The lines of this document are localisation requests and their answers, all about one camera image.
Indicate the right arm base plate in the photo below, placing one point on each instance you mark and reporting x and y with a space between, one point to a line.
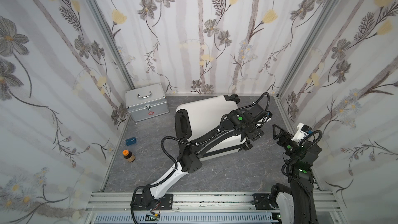
264 201

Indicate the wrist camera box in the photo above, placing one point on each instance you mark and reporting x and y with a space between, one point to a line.
302 132
267 116

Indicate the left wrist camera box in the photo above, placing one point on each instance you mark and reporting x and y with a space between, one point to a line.
267 116

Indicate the silver aluminium first-aid case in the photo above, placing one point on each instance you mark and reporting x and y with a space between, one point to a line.
146 102

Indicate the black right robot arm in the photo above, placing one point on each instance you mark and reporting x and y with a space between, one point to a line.
296 202

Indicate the white slotted cable duct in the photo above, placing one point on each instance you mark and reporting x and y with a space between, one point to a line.
188 218

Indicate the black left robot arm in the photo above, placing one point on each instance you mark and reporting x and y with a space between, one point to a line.
225 130

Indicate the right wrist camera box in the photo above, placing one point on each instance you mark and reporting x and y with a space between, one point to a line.
302 132

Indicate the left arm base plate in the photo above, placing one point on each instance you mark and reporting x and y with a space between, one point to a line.
146 203

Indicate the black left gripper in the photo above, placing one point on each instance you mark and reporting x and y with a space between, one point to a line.
255 134

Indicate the brown bottle orange cap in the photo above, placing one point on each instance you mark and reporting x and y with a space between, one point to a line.
128 156

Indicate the white hard-shell suitcase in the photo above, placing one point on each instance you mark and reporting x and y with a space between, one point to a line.
196 119

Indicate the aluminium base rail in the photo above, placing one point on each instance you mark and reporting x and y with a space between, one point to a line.
200 202

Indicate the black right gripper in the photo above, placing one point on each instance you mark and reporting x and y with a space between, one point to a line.
286 141

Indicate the small blue box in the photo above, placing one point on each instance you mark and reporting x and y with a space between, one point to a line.
130 141

